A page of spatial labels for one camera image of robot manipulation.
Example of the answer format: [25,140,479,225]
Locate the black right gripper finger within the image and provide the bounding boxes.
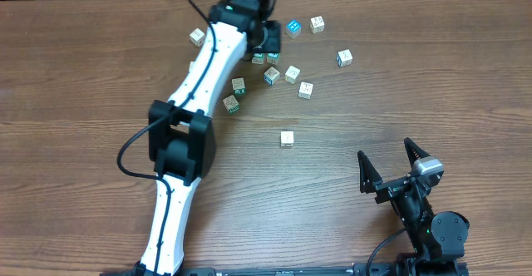
[357,150,382,194]
[404,137,430,168]

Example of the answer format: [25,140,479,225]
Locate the green top block number 4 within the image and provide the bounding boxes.
[267,53,280,65]

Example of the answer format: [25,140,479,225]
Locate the wooden block yellow side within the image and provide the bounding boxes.
[298,81,313,99]

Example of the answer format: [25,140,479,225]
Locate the wooden block green bottom side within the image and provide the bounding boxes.
[223,95,239,114]

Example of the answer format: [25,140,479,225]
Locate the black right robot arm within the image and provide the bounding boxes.
[353,137,470,276]

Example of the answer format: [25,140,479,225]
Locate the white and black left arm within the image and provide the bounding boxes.
[132,0,281,275]

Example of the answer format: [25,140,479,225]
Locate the blue top wooden block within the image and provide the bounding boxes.
[285,20,302,39]

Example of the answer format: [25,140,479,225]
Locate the green top block letter L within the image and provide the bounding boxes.
[251,53,265,65]

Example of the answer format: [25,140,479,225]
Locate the wooden block black drawing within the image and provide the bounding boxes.
[310,16,325,33]

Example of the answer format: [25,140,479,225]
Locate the plain wooden block far left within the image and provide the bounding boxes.
[189,28,206,47]

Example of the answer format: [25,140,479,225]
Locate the wooden block diamond drawing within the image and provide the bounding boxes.
[264,67,280,86]

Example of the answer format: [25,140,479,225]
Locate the wooden block oval drawing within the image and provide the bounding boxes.
[284,66,300,84]

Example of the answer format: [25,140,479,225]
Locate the wooden block blue side right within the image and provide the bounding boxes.
[336,49,353,67]

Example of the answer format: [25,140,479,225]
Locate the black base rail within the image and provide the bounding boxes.
[100,263,469,276]

